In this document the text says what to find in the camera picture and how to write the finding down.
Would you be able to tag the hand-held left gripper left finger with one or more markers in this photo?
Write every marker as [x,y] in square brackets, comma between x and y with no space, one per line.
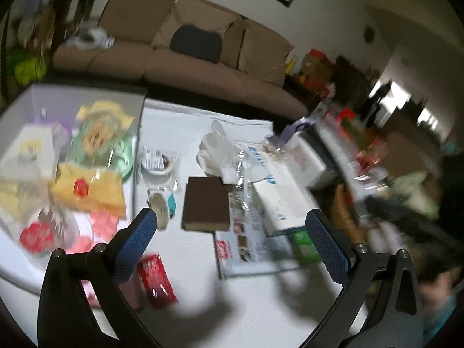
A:
[136,246]

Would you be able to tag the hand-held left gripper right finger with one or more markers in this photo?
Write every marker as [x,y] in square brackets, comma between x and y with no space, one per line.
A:
[328,250]

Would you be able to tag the pile of pink foam pieces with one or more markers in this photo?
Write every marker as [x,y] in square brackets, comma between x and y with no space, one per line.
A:
[105,223]

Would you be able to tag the white and blue carton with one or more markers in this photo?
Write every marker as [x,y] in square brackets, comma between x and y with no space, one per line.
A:
[279,203]

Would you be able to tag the black storage box white inside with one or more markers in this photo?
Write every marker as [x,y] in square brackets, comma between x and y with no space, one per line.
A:
[21,195]

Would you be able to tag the red foil packet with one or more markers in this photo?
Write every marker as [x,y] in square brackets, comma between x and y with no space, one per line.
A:
[156,279]

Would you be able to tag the small teal tag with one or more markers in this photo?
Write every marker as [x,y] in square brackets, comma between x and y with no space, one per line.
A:
[171,203]

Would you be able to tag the brown cardboard box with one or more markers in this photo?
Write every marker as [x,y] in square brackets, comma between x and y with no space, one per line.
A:
[406,152]

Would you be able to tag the yellow packet with red label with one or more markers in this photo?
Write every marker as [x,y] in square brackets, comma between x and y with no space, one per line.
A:
[90,188]

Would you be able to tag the printed booklet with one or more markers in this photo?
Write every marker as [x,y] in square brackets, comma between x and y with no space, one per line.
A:
[250,250]

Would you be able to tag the brown flat box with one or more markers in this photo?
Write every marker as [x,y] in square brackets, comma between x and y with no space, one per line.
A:
[206,203]

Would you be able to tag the white tape roll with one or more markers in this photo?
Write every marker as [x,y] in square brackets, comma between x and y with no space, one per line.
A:
[159,161]

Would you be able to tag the white tissue box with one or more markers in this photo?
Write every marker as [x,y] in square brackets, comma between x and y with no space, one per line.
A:
[308,159]

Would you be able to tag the clear bag with red round label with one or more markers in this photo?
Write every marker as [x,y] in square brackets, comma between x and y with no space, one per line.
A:
[36,237]

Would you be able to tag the green and yellow printed packet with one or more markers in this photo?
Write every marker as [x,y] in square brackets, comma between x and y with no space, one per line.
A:
[98,137]

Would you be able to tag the crumpled clear plastic bag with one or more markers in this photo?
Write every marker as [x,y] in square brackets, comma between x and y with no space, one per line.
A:
[214,148]

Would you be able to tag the white packet with yellow print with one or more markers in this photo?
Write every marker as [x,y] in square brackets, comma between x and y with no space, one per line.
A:
[29,148]

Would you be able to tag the orange cardboard box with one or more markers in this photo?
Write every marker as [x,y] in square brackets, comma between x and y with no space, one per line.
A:
[315,65]

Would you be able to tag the brown sofa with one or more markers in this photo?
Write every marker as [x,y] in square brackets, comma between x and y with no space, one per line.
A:
[119,61]

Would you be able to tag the yellow bottle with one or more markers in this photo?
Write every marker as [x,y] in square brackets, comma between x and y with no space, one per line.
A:
[291,64]

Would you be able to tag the tan sofa pillow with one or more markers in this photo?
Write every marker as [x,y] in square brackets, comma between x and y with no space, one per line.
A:
[203,14]
[264,54]

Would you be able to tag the dark cushion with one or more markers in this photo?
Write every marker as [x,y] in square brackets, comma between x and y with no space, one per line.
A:
[195,41]

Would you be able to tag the white plastic bag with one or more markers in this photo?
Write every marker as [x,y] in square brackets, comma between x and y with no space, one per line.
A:
[89,36]

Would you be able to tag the dark round wall fixture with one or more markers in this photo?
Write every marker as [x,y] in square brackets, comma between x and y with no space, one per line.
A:
[369,34]

